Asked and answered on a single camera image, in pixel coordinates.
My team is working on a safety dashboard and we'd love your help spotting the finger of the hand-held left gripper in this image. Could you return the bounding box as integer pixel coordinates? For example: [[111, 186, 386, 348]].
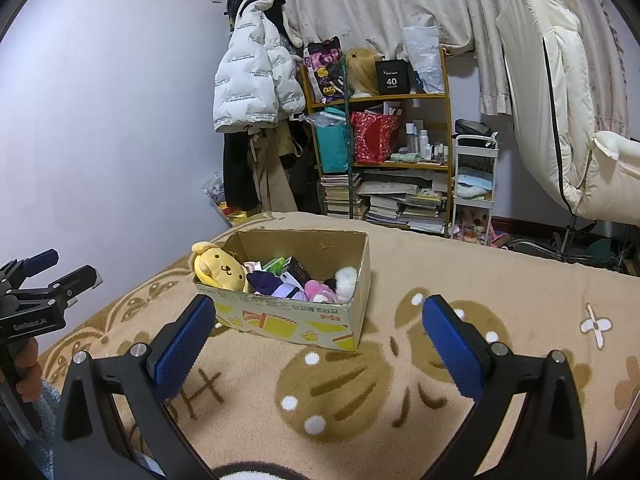
[[0, 248, 60, 288], [10, 265, 101, 311]]

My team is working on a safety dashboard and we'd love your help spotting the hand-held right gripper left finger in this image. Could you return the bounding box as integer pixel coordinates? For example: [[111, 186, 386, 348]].
[[52, 294, 217, 480]]

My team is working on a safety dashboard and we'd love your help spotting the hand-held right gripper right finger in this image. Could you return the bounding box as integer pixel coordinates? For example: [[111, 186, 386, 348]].
[[421, 294, 587, 480]]

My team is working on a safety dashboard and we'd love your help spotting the yellow plush dog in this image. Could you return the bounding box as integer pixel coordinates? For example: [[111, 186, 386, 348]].
[[191, 241, 249, 293]]

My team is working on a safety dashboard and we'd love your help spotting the cardboard box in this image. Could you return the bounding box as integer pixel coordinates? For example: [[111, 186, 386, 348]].
[[192, 230, 372, 352]]

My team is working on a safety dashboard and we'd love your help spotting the purple and white plush doll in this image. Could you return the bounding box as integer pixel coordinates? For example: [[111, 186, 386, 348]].
[[246, 270, 306, 302]]

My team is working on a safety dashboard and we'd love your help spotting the green tissue packet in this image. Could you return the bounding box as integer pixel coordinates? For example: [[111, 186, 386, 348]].
[[261, 256, 293, 276]]

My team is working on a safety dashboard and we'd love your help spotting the black and white plush toy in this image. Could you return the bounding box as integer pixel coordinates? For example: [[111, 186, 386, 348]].
[[320, 266, 360, 305]]

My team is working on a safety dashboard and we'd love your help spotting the person's left forearm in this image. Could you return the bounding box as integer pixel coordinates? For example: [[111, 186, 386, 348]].
[[0, 380, 58, 480]]

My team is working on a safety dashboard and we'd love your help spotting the person's left hand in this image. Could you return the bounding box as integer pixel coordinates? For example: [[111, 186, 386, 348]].
[[14, 337, 45, 403]]

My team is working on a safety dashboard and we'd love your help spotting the brown printed blanket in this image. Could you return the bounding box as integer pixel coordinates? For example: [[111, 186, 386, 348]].
[[37, 210, 640, 480]]

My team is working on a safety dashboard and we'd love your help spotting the pink plush toy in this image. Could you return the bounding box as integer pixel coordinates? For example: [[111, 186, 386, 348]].
[[304, 280, 337, 303]]

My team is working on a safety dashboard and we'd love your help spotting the plastic bag of snacks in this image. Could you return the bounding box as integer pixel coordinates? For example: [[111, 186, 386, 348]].
[[202, 172, 251, 226]]

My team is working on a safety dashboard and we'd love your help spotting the pile of books and papers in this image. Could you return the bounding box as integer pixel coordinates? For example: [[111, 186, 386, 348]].
[[357, 170, 451, 236]]

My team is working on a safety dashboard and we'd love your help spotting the light blue cloth pack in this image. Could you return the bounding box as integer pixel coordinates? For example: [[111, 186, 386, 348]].
[[457, 172, 493, 198]]

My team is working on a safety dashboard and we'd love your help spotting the black coat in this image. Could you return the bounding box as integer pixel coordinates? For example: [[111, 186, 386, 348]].
[[222, 130, 261, 213]]

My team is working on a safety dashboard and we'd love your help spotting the wooden shelf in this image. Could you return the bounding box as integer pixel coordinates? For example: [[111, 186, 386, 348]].
[[300, 47, 453, 238]]

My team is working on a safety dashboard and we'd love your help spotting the white trolley cart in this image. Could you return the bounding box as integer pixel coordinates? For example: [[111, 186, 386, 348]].
[[450, 132, 501, 246]]

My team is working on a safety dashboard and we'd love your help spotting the stack of books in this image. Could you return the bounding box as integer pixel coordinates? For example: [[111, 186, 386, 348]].
[[320, 174, 363, 218]]

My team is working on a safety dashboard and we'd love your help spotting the beige coat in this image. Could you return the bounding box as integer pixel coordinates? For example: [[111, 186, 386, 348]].
[[247, 127, 301, 213]]

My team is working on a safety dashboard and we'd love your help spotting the row of white bottles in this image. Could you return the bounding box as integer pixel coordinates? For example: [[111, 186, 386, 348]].
[[405, 120, 451, 163]]

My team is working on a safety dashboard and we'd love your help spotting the black hanging garment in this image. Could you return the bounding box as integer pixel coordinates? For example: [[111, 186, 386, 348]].
[[287, 125, 321, 213]]

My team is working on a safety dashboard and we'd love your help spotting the black pouch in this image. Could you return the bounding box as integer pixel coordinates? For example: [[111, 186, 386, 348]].
[[455, 119, 498, 138]]

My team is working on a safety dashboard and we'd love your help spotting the red patterned bag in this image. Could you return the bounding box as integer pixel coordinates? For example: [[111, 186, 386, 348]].
[[350, 111, 403, 165]]

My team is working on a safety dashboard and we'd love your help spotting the teal bag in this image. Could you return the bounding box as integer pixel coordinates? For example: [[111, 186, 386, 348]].
[[312, 110, 353, 175]]

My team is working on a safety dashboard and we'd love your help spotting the white puffer jacket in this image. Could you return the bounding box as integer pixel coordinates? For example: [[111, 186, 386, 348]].
[[212, 0, 307, 135]]

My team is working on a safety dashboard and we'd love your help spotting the black box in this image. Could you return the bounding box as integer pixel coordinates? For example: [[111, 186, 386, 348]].
[[375, 59, 413, 96]]

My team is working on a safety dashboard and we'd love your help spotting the cream recliner chair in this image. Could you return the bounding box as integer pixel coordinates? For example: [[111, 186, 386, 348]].
[[495, 0, 640, 271]]

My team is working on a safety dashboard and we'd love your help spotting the blonde wig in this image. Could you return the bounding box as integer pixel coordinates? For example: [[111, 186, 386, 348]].
[[345, 47, 381, 98]]

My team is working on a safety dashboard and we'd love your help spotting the clear plastic bag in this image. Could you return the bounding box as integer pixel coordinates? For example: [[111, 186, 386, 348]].
[[402, 25, 446, 95]]

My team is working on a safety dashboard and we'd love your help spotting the dark printed bag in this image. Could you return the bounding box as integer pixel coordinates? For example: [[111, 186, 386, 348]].
[[305, 37, 348, 103]]

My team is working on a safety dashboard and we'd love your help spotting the cream curtain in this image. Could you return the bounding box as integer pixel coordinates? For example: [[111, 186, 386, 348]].
[[277, 0, 631, 136]]

